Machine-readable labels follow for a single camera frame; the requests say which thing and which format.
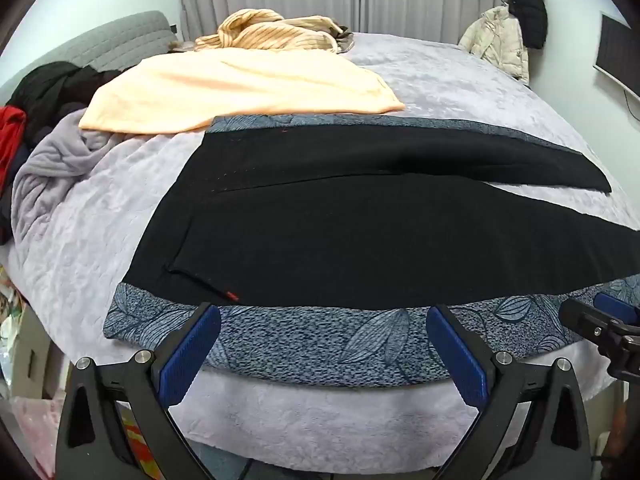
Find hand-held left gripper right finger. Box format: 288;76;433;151
425;302;593;480

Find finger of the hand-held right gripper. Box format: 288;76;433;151
558;299;623;347
593;291;640;325

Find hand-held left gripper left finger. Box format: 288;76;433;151
56;301;222;480

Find black pants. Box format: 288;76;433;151
122;127;640;311

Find blue leaf-patterned cloth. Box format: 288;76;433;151
102;114;640;389

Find cardboard box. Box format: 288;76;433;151
9;305;71;402

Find grey fleece blanket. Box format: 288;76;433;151
12;110;126;246

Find peach towel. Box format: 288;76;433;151
79;47;407;135

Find lavender plush bed blanket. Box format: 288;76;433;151
4;31;640;476

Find red garment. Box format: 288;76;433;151
0;106;28;187

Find white puffer jacket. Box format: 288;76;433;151
458;6;531;85

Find black clothes pile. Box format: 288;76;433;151
9;61;126;147

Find black hanging jacket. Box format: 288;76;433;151
506;0;548;51

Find grey quilted headboard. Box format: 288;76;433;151
0;10;179;92

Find yellow striped garment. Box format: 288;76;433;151
194;8;346;54

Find olive grey garment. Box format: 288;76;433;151
336;24;357;55

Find wall-mounted dark screen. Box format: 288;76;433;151
594;12;640;104

